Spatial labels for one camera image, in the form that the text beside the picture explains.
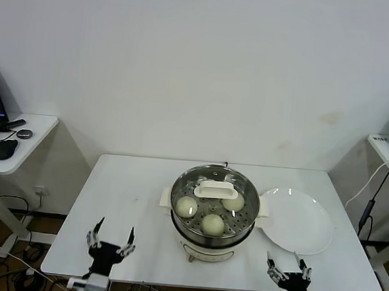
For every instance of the white round plate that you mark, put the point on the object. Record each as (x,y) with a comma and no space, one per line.
(296,221)

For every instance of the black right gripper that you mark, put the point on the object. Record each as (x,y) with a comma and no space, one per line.
(294,285)

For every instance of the printed label sticker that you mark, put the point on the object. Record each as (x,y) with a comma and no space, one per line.
(380,138)

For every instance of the white wall socket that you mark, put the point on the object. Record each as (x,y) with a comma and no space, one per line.
(41,192)

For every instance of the round black puck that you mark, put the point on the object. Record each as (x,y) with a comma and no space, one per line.
(24,133)

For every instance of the black stick device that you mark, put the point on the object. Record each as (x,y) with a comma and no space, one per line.
(16,123)

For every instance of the perforated steel steamer basket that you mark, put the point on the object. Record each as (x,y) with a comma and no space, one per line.
(208,220)

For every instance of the cream electric cooker base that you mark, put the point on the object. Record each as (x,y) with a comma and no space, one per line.
(206,251)

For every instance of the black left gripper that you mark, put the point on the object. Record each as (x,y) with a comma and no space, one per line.
(105,256)

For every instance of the black computer mouse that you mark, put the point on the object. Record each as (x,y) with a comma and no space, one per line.
(5,149)

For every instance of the white steamed baozi bun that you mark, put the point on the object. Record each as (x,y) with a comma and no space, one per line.
(233,204)
(212,224)
(201,182)
(186,207)

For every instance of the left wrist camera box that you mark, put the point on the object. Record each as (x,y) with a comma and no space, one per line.
(89,283)

